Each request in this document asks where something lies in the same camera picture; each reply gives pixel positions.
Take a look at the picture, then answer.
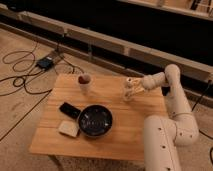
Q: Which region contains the black floor cable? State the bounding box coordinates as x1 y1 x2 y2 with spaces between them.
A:
0 39 86 142

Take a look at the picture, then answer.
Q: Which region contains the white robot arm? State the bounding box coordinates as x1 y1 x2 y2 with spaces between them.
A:
123 64 199 171

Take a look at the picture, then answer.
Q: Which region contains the beige sponge block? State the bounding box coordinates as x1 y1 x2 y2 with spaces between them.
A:
58 121 79 137

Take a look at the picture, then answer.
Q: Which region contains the wooden table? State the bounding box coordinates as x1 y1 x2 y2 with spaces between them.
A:
29 74 166 161

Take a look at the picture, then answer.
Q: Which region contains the black frying pan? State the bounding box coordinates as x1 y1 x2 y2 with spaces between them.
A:
59 102 113 137

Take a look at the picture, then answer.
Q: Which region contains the black power adapter box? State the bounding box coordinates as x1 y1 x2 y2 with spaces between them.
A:
36 57 54 70

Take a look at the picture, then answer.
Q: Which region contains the wooden beam rail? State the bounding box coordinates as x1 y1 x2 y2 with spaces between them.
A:
0 3 213 82

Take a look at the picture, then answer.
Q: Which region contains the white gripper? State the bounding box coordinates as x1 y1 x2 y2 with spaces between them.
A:
123 77 144 102

